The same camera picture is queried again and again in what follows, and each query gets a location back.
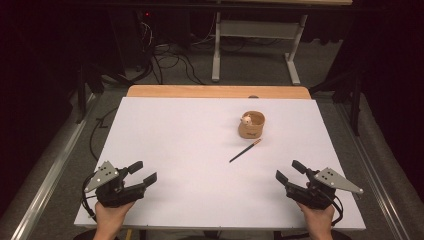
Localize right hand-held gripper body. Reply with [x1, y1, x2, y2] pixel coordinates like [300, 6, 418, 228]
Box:
[284, 167, 365, 211]

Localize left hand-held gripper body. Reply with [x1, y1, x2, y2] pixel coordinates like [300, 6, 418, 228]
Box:
[83, 160, 148, 208]

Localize black pencil with brown end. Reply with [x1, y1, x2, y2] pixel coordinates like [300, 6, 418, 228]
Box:
[228, 138, 263, 164]

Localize round wooden pen holder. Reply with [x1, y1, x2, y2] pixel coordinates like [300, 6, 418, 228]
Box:
[237, 110, 266, 140]

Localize person's right hand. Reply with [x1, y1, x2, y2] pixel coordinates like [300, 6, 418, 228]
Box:
[297, 201, 336, 234]

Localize person's left hand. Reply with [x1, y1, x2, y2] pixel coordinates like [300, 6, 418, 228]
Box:
[94, 199, 136, 234]

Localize white table board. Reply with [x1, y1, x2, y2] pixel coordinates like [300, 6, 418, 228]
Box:
[73, 96, 367, 231]

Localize black metal stand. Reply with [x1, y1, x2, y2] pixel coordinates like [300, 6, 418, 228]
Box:
[74, 63, 105, 125]
[308, 66, 365, 137]

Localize wooden table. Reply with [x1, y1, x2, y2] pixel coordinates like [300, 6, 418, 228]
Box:
[126, 84, 312, 100]

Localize black box with red light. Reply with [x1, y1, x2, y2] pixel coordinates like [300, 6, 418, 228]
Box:
[109, 8, 158, 72]

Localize left hand-held gripper black cable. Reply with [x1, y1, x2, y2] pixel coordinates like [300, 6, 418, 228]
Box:
[81, 173, 100, 223]

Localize hand-held gripper black cable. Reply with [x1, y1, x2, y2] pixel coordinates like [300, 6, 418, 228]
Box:
[328, 194, 344, 228]
[81, 173, 100, 223]

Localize right hand-held gripper black cable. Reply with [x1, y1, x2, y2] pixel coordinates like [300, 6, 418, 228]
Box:
[328, 194, 344, 228]

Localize thin black floor cable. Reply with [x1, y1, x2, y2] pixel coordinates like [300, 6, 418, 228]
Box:
[88, 106, 120, 163]

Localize aluminium floor rail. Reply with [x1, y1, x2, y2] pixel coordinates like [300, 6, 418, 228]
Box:
[336, 103, 412, 240]
[9, 93, 101, 240]

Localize bundle of black floor cables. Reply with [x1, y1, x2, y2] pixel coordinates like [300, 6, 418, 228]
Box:
[133, 19, 206, 86]

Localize white metal desk frame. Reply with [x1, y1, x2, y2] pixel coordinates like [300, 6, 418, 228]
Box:
[211, 11, 309, 86]

